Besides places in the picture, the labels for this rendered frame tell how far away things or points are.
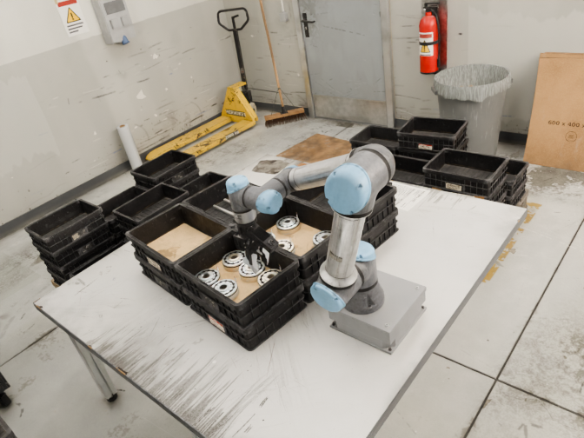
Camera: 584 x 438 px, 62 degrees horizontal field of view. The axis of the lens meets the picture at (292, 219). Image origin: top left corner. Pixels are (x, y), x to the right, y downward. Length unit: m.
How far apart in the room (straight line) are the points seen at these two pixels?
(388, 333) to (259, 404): 0.47
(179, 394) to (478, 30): 3.63
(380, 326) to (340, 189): 0.59
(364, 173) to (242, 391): 0.85
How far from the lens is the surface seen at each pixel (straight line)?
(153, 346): 1.96
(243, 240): 1.67
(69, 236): 3.31
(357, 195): 1.19
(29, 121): 4.91
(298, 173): 1.52
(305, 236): 2.04
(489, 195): 2.90
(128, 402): 2.82
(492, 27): 4.41
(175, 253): 2.16
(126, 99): 5.32
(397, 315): 1.68
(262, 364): 1.74
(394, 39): 4.80
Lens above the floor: 1.98
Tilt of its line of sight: 32 degrees down
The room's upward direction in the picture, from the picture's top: 11 degrees counter-clockwise
